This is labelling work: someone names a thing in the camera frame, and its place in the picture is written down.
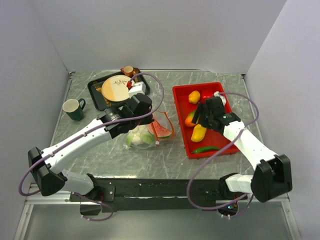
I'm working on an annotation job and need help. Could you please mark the green orange mango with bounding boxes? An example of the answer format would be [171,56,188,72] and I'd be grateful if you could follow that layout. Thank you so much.
[184,110,199,128]

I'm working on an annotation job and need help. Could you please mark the yellow mango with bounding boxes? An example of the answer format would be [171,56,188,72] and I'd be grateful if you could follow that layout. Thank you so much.
[190,124,207,143]

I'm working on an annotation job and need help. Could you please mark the red bell pepper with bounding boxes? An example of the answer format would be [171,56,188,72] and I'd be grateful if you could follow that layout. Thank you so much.
[201,89,214,102]

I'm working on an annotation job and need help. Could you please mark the white cauliflower with leaves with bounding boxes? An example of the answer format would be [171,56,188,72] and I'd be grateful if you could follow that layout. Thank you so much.
[126,125,156,148]

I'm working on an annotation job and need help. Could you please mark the clear zip top bag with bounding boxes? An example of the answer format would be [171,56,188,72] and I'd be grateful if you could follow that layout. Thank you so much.
[123,110,175,150]

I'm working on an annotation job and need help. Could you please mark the watermelon slice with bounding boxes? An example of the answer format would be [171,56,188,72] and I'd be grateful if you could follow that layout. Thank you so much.
[147,120,173,139]

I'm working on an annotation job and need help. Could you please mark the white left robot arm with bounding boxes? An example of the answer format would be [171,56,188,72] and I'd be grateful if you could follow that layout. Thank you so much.
[27,93,152,201]

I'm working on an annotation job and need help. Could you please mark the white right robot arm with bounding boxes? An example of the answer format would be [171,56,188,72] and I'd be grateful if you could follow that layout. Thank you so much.
[192,96,293,203]

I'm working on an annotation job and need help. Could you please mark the small yellow orange fruit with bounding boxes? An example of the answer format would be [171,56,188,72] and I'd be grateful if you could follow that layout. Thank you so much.
[188,90,201,105]

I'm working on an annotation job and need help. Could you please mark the gold spoon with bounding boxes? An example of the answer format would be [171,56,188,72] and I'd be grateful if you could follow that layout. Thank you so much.
[132,67,139,83]

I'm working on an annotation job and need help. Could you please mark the cream floral plate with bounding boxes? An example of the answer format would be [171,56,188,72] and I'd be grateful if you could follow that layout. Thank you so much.
[101,75,131,102]

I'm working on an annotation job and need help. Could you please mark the gold fork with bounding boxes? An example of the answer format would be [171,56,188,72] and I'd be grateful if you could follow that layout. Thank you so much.
[93,81,111,107]

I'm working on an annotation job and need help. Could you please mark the green chili pepper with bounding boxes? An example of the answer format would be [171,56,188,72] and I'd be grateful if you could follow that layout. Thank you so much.
[192,146,220,154]

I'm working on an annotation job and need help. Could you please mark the small orange cup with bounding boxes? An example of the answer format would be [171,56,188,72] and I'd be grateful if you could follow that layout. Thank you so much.
[120,65,134,78]

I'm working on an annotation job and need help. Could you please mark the black serving tray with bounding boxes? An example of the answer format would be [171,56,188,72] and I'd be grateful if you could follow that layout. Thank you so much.
[87,69,151,112]

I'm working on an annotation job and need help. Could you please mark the dark green mug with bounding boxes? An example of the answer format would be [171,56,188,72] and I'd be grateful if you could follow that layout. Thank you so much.
[62,98,86,122]

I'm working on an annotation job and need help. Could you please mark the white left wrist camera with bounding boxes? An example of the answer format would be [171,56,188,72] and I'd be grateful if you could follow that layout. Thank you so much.
[126,81,146,98]

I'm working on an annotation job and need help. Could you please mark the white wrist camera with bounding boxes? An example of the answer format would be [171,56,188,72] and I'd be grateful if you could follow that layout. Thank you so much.
[126,81,146,98]
[213,91,227,106]

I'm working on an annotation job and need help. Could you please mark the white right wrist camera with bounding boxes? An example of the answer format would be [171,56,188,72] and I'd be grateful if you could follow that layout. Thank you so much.
[213,91,227,106]

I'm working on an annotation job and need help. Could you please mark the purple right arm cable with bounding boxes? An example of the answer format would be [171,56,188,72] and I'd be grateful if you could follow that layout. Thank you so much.
[186,91,260,218]

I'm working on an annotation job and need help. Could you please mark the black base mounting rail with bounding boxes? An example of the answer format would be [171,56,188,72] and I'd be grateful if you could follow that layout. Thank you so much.
[70,178,242,217]

